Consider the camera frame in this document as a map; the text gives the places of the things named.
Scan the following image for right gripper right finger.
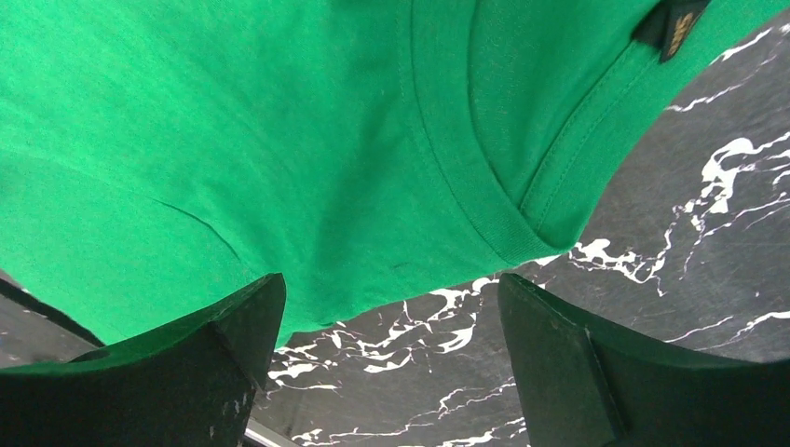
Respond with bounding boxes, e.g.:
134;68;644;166
497;274;789;446

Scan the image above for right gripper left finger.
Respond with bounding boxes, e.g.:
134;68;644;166
1;274;286;446

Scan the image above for green polo shirt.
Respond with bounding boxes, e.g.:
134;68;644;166
1;1;788;344

